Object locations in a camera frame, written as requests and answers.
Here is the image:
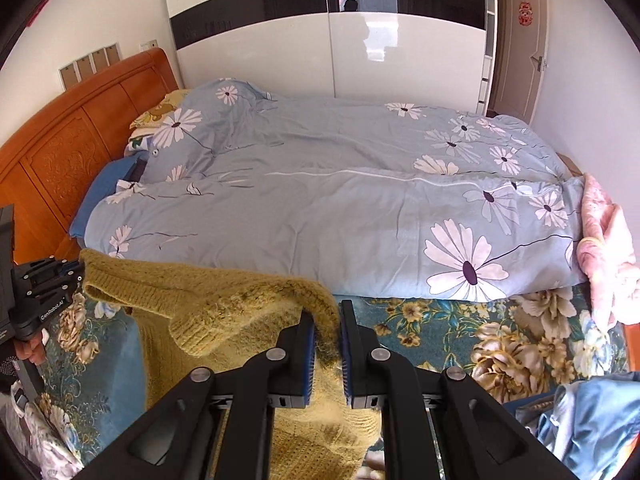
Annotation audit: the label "person's left hand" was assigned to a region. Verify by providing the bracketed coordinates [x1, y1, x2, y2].
[14, 330, 46, 365]

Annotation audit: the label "white glossy wardrobe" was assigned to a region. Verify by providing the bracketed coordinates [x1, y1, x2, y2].
[166, 0, 497, 114]

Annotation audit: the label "mustard yellow knit sweater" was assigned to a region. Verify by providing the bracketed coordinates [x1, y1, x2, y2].
[78, 247, 384, 480]

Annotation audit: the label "wall switch panels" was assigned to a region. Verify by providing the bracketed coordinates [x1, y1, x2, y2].
[58, 44, 120, 90]

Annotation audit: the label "yellow cartoon pillow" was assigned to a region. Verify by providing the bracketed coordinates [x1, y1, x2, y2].
[129, 89, 191, 130]

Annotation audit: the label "black camera box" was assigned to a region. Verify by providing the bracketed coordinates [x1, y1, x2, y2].
[0, 205, 15, 344]

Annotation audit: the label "pink fluffy blanket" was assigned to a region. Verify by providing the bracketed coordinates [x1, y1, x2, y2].
[576, 174, 639, 332]

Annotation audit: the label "orange wooden headboard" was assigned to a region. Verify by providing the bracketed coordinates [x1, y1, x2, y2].
[1, 48, 178, 263]

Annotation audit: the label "light blue floral duvet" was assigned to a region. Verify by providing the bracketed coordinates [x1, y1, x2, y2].
[84, 78, 585, 301]

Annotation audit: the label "blue pillow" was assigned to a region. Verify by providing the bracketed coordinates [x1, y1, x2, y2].
[68, 154, 148, 240]

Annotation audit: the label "blue folded clothes pile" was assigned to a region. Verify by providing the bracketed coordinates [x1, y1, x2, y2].
[504, 372, 639, 479]

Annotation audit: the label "beige room door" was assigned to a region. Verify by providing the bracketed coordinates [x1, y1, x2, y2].
[489, 0, 548, 122]

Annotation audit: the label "blue floral bed blanket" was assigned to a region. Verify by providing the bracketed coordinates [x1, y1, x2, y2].
[39, 286, 627, 464]

